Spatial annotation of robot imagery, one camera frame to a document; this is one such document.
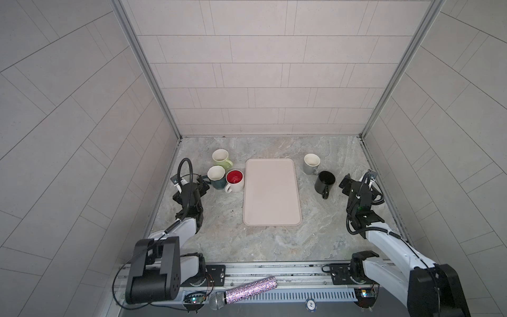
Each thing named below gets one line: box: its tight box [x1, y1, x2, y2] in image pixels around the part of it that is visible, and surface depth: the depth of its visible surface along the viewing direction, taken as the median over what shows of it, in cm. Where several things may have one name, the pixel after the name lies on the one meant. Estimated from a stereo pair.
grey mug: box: [303, 153, 321, 176], surface depth 98 cm
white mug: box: [225, 169, 245, 194], surface depth 93 cm
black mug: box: [314, 170, 336, 200], surface depth 91 cm
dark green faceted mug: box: [202, 165, 228, 190], surface depth 91 cm
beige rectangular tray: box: [242, 157, 302, 227], surface depth 95 cm
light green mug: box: [211, 148, 234, 172], surface depth 98 cm
